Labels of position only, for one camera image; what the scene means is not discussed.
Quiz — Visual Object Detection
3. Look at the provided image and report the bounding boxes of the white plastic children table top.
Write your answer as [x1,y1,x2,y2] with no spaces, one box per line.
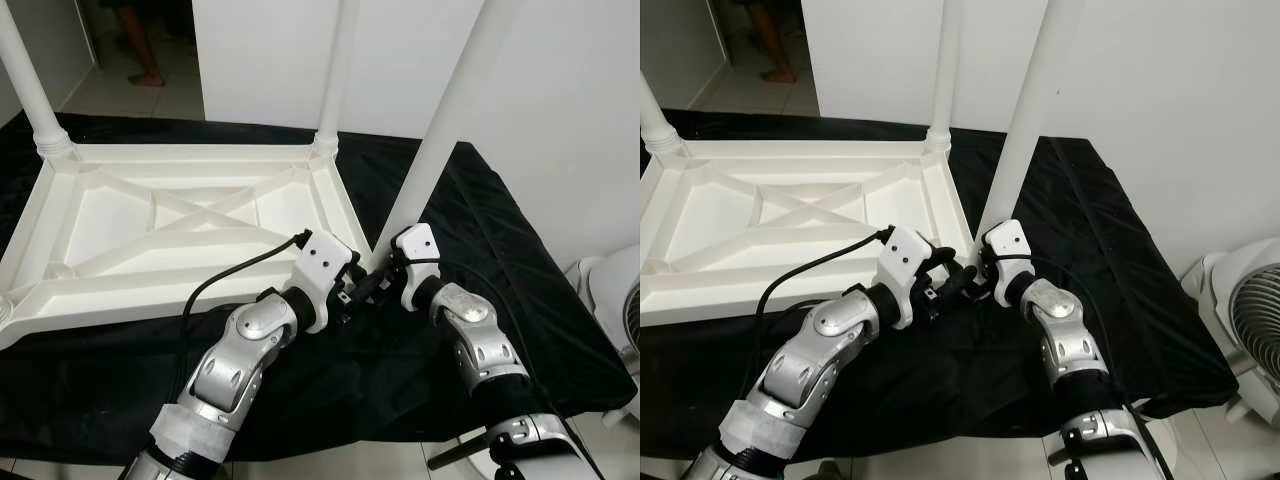
[640,137,977,328]
[0,140,377,351]

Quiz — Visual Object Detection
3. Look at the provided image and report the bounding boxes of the white plastic table leg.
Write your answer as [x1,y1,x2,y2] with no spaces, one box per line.
[924,0,964,157]
[314,0,363,157]
[0,0,77,167]
[371,0,523,273]
[974,0,1087,247]
[640,75,684,157]

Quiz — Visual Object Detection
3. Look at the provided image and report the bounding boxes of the black table cloth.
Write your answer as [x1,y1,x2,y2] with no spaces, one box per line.
[640,108,1241,461]
[0,110,638,466]

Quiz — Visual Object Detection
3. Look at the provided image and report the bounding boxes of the person in dark shorts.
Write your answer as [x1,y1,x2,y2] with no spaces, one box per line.
[745,0,802,85]
[100,0,167,89]

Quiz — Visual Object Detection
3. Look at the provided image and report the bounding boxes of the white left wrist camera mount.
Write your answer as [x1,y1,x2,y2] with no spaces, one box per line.
[292,229,354,334]
[877,225,937,330]

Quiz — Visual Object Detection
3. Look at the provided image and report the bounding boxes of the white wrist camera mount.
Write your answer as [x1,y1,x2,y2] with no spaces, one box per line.
[877,225,937,330]
[981,219,1034,307]
[389,222,442,314]
[292,229,354,334]

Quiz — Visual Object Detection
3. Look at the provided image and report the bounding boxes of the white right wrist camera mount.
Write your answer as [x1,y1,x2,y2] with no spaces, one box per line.
[981,219,1034,307]
[389,222,442,314]

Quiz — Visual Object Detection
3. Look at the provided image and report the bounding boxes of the white pedestal fan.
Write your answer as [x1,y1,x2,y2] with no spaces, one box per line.
[563,244,641,426]
[1178,237,1280,426]

